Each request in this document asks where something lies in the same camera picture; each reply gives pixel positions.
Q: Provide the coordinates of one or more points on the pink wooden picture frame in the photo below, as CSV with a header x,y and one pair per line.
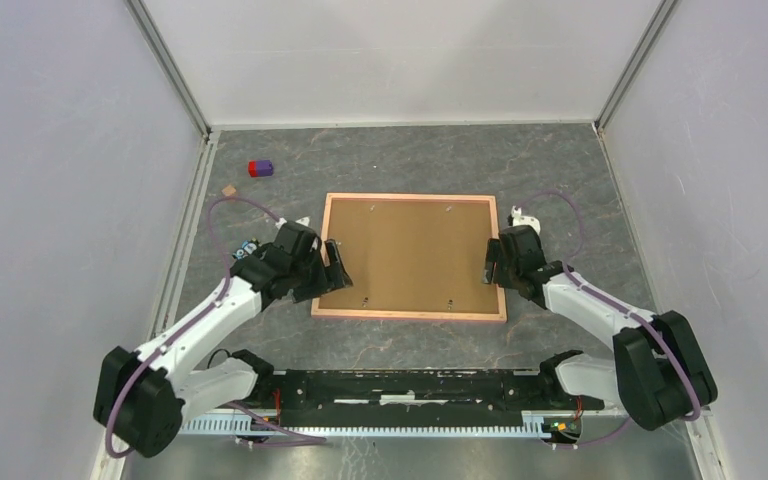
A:
x,y
410,316

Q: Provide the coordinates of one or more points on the red purple toy block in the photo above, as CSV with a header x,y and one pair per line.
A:
x,y
260,168

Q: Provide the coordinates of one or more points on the brown cardboard backing board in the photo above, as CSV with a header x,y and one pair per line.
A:
x,y
414,258

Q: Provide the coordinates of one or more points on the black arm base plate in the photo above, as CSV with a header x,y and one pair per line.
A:
x,y
410,398

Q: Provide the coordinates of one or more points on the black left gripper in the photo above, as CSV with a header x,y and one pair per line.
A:
x,y
329,278

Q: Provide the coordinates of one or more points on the aluminium rail at front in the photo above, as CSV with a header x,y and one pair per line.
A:
x,y
651,392

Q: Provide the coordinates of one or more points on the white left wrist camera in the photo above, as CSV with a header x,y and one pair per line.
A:
x,y
298,222

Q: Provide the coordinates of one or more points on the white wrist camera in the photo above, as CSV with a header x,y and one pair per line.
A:
x,y
518,218
298,222

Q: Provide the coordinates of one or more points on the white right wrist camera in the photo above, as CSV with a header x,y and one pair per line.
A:
x,y
518,218

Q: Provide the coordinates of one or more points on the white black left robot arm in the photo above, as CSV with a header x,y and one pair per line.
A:
x,y
146,395

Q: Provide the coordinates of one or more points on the slotted white cable duct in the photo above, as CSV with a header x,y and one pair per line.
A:
x,y
238,424

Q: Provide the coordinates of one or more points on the small blue owl toy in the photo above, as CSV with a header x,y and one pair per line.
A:
x,y
247,248

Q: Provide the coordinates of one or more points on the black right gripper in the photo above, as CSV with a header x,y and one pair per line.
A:
x,y
495,254

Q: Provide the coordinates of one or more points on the small brown wooden cube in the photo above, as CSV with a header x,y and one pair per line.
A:
x,y
229,191

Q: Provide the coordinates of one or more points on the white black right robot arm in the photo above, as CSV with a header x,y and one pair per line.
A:
x,y
633,335

